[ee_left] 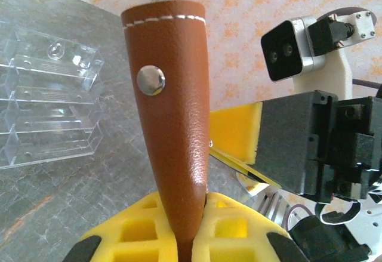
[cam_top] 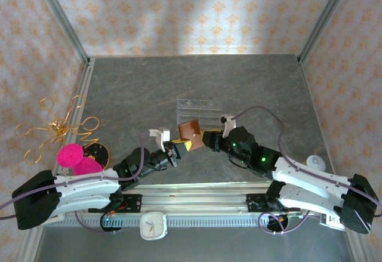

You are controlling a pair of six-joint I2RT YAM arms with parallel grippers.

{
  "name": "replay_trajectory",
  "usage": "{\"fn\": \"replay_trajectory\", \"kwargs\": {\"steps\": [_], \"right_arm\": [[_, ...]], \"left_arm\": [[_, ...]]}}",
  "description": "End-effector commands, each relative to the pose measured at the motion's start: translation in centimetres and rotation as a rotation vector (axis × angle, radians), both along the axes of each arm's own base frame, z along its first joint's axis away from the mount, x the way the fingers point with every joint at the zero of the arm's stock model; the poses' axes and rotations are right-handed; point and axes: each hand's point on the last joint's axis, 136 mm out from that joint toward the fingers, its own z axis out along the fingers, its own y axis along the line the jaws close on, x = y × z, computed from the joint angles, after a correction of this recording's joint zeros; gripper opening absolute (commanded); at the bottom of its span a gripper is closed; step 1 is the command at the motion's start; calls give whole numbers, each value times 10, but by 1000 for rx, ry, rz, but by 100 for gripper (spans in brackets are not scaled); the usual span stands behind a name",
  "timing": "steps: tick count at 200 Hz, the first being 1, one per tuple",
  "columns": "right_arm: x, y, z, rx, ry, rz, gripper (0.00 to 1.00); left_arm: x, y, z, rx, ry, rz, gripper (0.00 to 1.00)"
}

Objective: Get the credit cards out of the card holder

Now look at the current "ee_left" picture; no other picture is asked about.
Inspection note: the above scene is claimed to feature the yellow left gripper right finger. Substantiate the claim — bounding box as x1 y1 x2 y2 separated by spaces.
192 192 308 262

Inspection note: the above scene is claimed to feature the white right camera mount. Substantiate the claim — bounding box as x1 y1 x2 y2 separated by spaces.
294 8 377 100

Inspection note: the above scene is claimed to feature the brown leather card holder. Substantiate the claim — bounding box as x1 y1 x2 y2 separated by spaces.
121 0 211 262

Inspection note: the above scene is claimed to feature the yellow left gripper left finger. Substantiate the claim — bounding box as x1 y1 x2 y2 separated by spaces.
61 192 180 262

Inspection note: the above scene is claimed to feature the clear acrylic card stand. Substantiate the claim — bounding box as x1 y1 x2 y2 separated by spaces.
0 20 105 170

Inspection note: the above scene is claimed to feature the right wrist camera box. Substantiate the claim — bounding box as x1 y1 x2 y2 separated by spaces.
261 16 328 82

